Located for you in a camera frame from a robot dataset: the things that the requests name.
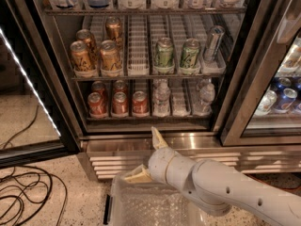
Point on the clear water bottle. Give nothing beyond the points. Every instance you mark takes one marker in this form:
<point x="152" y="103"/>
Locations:
<point x="161" y="100"/>
<point x="206" y="94"/>

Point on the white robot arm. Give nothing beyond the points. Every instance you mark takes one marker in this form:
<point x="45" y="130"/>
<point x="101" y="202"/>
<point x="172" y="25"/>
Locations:
<point x="214" y="187"/>

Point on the stainless steel fridge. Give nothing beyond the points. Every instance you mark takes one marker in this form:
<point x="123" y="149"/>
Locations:
<point x="112" y="144"/>

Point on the gold can back left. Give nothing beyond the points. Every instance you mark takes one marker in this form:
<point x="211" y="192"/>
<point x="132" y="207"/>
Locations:
<point x="88" y="38"/>

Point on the blue can behind door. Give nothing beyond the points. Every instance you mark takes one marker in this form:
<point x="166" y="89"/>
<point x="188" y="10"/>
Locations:
<point x="284" y="100"/>

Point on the gold can front left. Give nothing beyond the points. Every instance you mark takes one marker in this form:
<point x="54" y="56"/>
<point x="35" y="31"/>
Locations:
<point x="81" y="57"/>

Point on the open glass fridge door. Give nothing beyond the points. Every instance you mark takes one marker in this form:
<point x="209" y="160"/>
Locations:
<point x="37" y="118"/>

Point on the green can left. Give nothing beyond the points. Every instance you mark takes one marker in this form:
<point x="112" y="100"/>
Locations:
<point x="164" y="52"/>

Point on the gold can back right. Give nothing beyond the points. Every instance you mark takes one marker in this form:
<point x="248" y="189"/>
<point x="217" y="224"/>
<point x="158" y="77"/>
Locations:
<point x="113" y="28"/>

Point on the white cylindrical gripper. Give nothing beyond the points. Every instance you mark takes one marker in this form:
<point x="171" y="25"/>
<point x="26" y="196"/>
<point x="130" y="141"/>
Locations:
<point x="159" y="164"/>

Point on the green can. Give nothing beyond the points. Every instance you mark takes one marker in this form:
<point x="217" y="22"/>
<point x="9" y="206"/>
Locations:
<point x="190" y="51"/>
<point x="164" y="52"/>

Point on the gold can front right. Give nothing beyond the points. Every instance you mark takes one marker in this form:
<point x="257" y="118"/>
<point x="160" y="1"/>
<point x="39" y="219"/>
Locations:
<point x="110" y="56"/>

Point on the clear water bottle right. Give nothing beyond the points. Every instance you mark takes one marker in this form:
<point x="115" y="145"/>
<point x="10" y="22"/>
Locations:
<point x="206" y="94"/>

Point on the clear water bottle left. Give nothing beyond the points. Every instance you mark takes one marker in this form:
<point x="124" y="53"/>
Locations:
<point x="161" y="100"/>

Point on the closed right fridge door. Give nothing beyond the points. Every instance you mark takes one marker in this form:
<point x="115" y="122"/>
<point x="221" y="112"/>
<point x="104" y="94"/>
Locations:
<point x="265" y="36"/>

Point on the slim silver can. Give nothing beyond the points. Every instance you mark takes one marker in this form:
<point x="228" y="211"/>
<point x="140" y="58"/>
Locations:
<point x="214" y="38"/>

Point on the clear plastic bin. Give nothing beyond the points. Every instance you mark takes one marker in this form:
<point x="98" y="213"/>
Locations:
<point x="149" y="204"/>

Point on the silver can behind door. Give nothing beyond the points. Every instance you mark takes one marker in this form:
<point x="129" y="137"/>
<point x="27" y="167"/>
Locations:
<point x="266" y="103"/>

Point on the green can right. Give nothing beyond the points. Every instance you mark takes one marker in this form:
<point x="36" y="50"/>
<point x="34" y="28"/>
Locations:
<point x="190" y="51"/>

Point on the gold can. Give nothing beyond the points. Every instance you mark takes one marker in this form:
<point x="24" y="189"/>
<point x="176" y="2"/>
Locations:
<point x="110" y="56"/>
<point x="88" y="38"/>
<point x="113" y="28"/>
<point x="81" y="57"/>

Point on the red coke can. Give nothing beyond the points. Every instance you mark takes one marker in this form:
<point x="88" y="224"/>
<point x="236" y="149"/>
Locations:
<point x="96" y="103"/>
<point x="140" y="102"/>
<point x="120" y="86"/>
<point x="120" y="103"/>
<point x="99" y="86"/>

